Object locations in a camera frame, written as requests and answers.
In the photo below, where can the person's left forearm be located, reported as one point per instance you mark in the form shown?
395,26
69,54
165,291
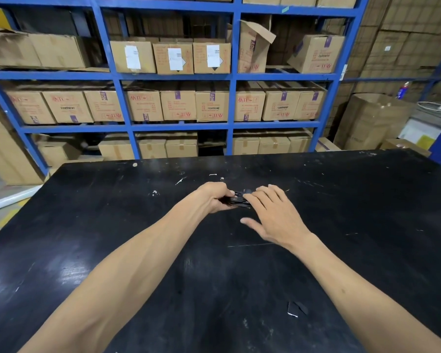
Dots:
114,286

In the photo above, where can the open flap cardboard carton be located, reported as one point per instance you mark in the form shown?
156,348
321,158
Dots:
251,51

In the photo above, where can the blue spray can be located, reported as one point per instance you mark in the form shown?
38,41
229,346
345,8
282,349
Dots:
402,91

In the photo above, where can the cluster of white crumbs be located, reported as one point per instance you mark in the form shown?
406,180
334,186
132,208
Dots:
153,193

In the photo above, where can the thin white sliver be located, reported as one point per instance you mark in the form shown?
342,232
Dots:
180,180

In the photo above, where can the white plastic roll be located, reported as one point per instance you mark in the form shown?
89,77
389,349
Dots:
11,199

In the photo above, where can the wall of stacked cartons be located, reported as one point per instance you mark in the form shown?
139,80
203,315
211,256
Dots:
400,36

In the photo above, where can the white board with yellow label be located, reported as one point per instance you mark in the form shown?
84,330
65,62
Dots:
419,132

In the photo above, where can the person's right forearm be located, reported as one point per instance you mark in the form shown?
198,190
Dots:
352,297

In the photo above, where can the small white paper tag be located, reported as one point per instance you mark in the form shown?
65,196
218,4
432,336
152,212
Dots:
292,310

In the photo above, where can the tall cardboard carton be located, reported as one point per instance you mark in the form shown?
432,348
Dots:
7,150

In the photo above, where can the person's right hand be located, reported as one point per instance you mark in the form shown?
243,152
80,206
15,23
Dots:
277,216

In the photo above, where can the blue metal shelf rack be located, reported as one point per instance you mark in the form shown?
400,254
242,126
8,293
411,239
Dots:
382,79
180,126

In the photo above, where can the cardboard box with white label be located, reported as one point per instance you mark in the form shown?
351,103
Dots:
212,56
132,56
173,58

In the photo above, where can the low brown cardboard box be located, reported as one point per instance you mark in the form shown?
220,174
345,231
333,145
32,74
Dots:
404,147

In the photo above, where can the rows of brown cardboard boxes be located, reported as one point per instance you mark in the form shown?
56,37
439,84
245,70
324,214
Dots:
178,101

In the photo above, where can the person's left hand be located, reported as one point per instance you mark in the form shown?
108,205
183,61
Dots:
211,196

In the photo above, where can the large open cardboard carton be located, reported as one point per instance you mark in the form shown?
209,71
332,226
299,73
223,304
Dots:
371,123

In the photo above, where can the small flat cardboard box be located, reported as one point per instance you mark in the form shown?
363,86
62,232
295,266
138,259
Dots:
327,145

